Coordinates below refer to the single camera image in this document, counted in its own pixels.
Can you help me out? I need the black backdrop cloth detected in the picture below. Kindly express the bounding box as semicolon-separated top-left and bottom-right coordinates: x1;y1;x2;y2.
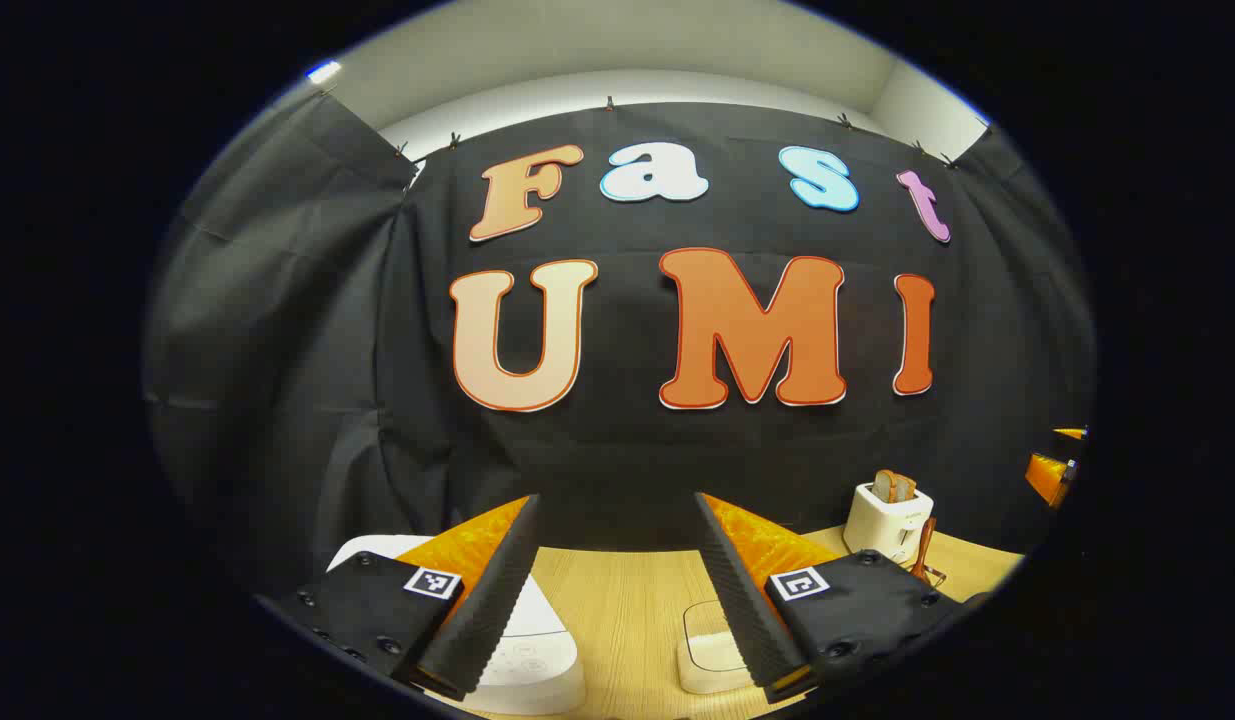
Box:
142;92;1096;591

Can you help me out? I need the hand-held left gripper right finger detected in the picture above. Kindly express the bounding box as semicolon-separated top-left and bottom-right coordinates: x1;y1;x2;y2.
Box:
693;492;965;705

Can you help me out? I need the clear plastic container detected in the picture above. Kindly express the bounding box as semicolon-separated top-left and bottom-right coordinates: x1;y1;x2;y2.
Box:
674;600;753;696

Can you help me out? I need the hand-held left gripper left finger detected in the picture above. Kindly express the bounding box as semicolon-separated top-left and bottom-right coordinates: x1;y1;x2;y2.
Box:
282;494;541;702

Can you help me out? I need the white rice cooker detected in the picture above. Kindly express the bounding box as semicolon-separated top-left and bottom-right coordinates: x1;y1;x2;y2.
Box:
327;535;586;716

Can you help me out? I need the brown wooden spoon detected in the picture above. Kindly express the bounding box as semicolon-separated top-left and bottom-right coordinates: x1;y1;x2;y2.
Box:
909;517;938;583

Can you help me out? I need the white toaster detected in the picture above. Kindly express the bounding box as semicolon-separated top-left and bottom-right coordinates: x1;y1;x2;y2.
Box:
843;482;935;564

